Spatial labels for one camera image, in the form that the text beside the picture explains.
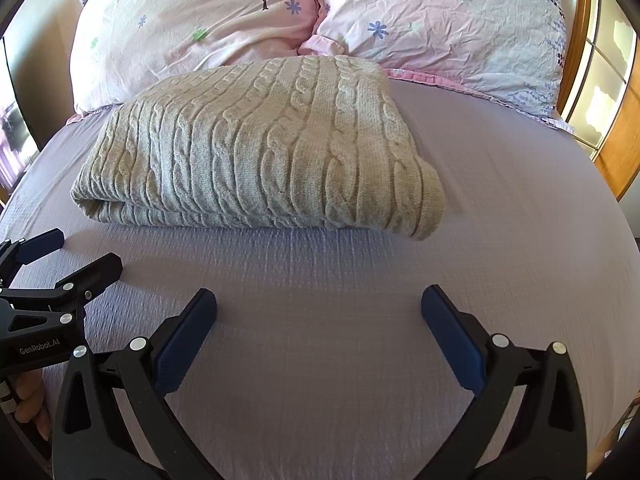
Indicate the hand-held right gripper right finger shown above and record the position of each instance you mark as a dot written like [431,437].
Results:
[452,340]

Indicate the dark furniture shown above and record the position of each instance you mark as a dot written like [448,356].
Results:
[12,125]

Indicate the pink pillow with tree print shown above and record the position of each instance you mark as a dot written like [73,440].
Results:
[175,20]

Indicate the person's left hand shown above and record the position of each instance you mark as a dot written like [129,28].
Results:
[32,400]

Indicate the purple bed sheet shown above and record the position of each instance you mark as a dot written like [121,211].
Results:
[325,285]

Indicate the pink pillow with flower print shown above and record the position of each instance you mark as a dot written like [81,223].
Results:
[450,20]

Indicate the wooden framed window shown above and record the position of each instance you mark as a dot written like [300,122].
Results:
[620,160]

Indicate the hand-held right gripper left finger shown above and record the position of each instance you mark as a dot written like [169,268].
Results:
[182,345]

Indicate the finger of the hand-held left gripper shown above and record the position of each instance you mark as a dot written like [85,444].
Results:
[42,242]
[102,270]

